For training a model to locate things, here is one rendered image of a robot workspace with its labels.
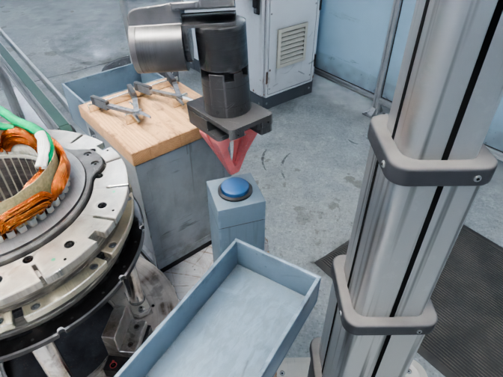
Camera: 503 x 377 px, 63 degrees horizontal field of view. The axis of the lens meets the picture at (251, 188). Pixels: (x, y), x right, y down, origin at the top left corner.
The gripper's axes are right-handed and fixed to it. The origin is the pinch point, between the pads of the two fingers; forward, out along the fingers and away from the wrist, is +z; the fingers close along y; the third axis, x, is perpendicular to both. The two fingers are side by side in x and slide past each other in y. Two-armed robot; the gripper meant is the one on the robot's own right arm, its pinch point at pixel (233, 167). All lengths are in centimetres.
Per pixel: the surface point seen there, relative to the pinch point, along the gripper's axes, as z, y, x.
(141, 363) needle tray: 3.0, 16.2, -22.6
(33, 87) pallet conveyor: 25, -119, -4
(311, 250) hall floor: 106, -52, 72
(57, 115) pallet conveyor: 26, -94, -4
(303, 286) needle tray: 4.3, 18.7, -4.5
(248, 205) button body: 4.5, 3.4, -0.3
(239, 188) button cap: 3.0, 1.0, 0.0
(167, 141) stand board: 0.5, -13.4, -3.1
